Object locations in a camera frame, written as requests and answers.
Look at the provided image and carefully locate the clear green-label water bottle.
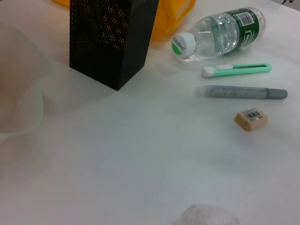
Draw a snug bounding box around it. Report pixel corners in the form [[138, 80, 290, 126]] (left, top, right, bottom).
[[170, 7, 267, 62]]

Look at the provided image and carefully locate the white paper ball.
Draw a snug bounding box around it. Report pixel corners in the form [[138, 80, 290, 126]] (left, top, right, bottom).
[[173, 203, 240, 225]]

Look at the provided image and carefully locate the black mesh pen holder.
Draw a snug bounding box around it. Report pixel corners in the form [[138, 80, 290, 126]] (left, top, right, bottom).
[[69, 0, 160, 91]]

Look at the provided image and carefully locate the grey glitter pen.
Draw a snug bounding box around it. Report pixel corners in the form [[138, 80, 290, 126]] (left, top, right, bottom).
[[194, 84, 288, 101]]

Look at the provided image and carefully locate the mint green utility knife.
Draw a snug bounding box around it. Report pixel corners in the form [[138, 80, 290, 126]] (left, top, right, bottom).
[[202, 62, 272, 78]]

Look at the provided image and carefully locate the beige eraser with barcode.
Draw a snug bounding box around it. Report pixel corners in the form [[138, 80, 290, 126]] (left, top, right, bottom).
[[234, 107, 269, 132]]

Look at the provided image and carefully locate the clear green glass fruit plate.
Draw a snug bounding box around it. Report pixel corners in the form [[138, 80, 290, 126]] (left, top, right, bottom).
[[0, 23, 56, 139]]

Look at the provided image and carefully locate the yellow plastic bin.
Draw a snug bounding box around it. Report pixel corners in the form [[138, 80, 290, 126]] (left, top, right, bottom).
[[51, 0, 196, 43]]

